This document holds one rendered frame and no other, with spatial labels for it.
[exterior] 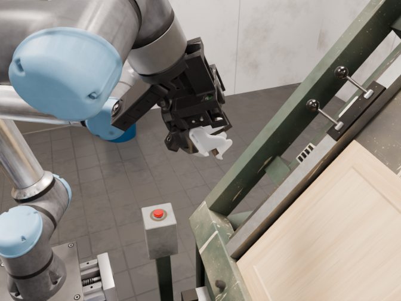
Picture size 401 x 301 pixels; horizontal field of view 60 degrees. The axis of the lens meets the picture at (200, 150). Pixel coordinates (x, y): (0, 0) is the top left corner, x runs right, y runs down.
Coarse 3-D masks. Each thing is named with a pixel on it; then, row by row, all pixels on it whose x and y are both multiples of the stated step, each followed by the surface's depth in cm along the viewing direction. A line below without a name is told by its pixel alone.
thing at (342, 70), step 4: (336, 68) 101; (340, 68) 99; (344, 68) 99; (336, 72) 100; (340, 72) 99; (344, 72) 98; (336, 76) 100; (340, 76) 99; (344, 76) 99; (348, 76) 100; (348, 80) 100; (352, 80) 100; (356, 84) 100; (360, 88) 100; (364, 88) 100; (364, 92) 101; (368, 92) 100; (372, 92) 100; (364, 96) 101; (368, 96) 100
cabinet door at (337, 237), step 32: (352, 160) 100; (320, 192) 105; (352, 192) 97; (384, 192) 89; (288, 224) 109; (320, 224) 101; (352, 224) 93; (384, 224) 87; (256, 256) 115; (288, 256) 105; (320, 256) 97; (352, 256) 90; (384, 256) 84; (256, 288) 110; (288, 288) 101; (320, 288) 93; (352, 288) 87; (384, 288) 81
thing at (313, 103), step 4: (312, 100) 103; (316, 100) 103; (308, 104) 103; (312, 104) 102; (316, 104) 102; (308, 108) 104; (312, 108) 103; (316, 108) 103; (320, 112) 104; (324, 112) 104; (328, 116) 104; (332, 120) 104; (336, 124) 104; (340, 124) 104; (336, 128) 104; (340, 128) 104
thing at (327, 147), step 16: (400, 64) 98; (384, 80) 100; (400, 80) 98; (384, 96) 100; (368, 112) 101; (352, 128) 103; (320, 144) 109; (336, 144) 105; (304, 160) 112; (320, 160) 107; (304, 176) 109; (288, 192) 112; (272, 208) 114; (256, 224) 117; (240, 240) 120
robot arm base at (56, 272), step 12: (48, 264) 92; (60, 264) 97; (12, 276) 89; (24, 276) 88; (36, 276) 90; (48, 276) 92; (60, 276) 96; (12, 288) 91; (24, 288) 90; (36, 288) 91; (48, 288) 92; (24, 300) 91; (36, 300) 92
